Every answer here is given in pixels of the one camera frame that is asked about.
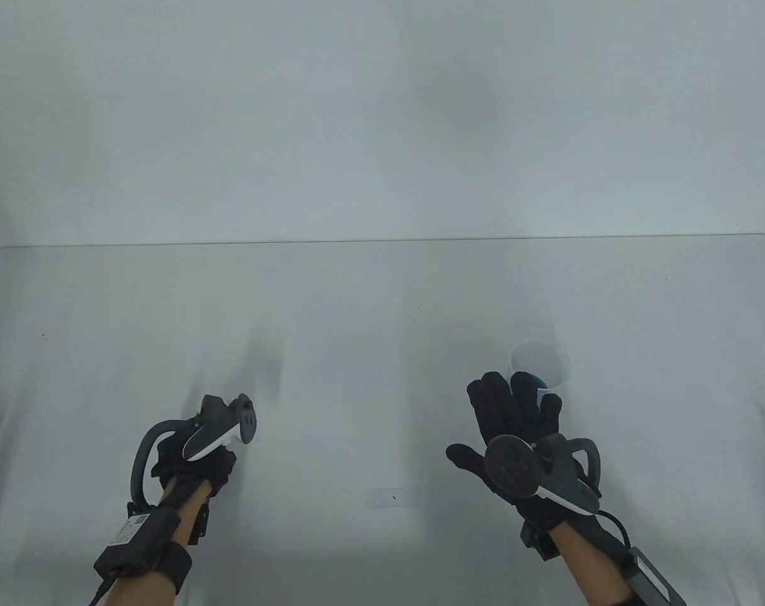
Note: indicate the person's right hand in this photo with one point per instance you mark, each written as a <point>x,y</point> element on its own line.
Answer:
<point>509,410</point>

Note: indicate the person's left hand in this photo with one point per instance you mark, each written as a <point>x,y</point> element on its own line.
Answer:
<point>212,473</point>

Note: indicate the person's right forearm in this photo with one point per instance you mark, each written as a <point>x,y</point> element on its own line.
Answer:
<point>587,568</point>

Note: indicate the dark grey hand controller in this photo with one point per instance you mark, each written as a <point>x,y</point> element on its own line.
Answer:
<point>512,467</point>
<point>215,429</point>

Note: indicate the black labelled module box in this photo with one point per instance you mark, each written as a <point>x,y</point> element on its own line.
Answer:
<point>136,536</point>
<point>654,581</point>

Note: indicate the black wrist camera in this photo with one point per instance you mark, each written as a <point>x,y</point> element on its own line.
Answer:
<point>540,543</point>
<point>201,524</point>

